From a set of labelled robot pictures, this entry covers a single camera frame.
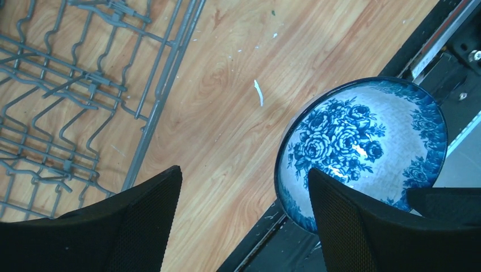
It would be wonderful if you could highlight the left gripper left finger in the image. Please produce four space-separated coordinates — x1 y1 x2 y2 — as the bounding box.
1 165 183 271

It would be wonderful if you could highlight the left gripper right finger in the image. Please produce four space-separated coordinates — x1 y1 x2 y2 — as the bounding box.
308 169 480 271

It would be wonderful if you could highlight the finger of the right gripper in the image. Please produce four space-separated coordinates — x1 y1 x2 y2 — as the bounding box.
407 188 480 226

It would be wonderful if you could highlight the blue floral white bowl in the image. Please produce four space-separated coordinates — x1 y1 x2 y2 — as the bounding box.
274 76 448 233

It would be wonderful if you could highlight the grey wire dish rack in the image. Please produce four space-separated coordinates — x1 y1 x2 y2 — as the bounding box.
1 1 205 222

